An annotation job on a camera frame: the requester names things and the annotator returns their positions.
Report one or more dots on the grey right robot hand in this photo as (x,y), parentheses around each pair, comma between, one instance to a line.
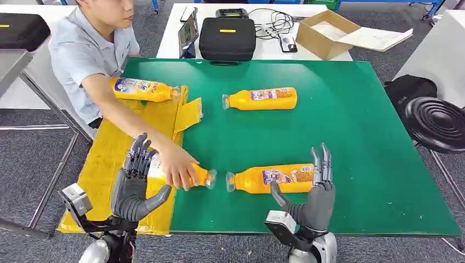
(316,210)

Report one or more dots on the person's right hand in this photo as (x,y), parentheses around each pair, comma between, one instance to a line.
(178,168)

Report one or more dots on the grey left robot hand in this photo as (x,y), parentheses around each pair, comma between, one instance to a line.
(129,196)

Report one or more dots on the orange drink bottle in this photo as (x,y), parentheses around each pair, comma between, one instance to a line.
(145,92)
(254,179)
(202,177)
(243,100)

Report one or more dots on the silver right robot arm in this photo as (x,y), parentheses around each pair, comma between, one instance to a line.
(325,248)

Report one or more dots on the green table mat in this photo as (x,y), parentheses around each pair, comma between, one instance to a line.
(327,145)

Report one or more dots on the white table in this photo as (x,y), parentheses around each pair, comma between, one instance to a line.
(169,43)

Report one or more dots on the black case with yellow label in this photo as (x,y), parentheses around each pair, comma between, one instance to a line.
(21,32)
(227,45)

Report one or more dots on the tablet on stand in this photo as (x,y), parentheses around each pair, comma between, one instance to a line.
(187,34)

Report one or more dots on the black round stool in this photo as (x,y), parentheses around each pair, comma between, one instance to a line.
(434,124)

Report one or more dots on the black backpack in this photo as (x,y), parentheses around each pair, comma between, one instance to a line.
(407,90)

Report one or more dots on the person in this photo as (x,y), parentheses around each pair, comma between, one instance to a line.
(83,51)

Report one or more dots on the black device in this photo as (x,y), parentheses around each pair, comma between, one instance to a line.
(231,13)

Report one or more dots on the open cardboard box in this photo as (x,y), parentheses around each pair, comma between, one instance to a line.
(316,42)

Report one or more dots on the grey metal table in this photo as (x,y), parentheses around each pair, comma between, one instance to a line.
(11,61)

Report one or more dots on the white paper booklet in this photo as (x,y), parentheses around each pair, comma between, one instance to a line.
(374,39)

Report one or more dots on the pale grey table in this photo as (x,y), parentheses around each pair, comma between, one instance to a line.
(439,60)

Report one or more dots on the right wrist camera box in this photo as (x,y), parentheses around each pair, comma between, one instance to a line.
(279,223)

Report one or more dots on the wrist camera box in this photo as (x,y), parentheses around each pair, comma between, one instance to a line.
(279,223)
(77,201)

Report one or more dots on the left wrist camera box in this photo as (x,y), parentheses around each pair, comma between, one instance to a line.
(77,201)

